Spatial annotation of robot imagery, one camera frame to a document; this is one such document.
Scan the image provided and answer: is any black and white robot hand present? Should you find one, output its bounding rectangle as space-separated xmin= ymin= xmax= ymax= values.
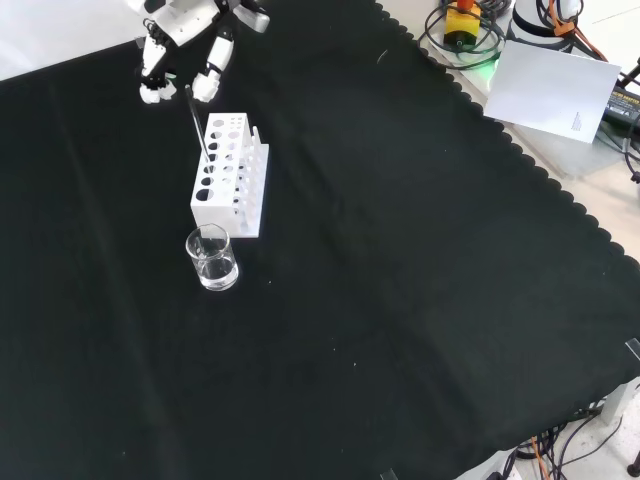
xmin=124 ymin=0 xmax=272 ymax=105

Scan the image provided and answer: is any clear glass rod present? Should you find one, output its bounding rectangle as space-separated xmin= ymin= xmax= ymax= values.
xmin=184 ymin=84 xmax=211 ymax=162

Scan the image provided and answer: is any white test tube rack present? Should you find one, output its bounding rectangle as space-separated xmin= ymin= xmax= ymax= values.
xmin=189 ymin=112 xmax=271 ymax=238

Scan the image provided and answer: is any clear glass beaker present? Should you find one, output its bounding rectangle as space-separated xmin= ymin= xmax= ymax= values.
xmin=185 ymin=224 xmax=240 ymax=292

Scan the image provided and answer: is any yellow stop button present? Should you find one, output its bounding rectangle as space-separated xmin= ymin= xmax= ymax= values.
xmin=442 ymin=0 xmax=484 ymax=47

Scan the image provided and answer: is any black bench cloth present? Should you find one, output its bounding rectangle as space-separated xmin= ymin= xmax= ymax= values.
xmin=0 ymin=0 xmax=640 ymax=480

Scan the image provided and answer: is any pale board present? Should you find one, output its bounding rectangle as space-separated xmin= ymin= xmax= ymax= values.
xmin=482 ymin=39 xmax=623 ymax=146

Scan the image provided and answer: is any black power adapter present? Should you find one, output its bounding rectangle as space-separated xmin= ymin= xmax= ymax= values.
xmin=599 ymin=82 xmax=640 ymax=134

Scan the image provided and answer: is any grey bench leg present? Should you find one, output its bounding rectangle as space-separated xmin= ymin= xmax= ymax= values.
xmin=598 ymin=378 xmax=640 ymax=427

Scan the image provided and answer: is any green and black cable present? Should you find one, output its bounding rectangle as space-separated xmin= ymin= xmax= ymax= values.
xmin=418 ymin=0 xmax=508 ymax=69

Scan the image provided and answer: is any orange cable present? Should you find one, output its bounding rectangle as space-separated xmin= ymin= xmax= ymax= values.
xmin=547 ymin=0 xmax=609 ymax=64

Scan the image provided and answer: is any black cable bundle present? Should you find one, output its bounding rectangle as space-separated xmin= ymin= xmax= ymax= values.
xmin=499 ymin=405 xmax=640 ymax=480

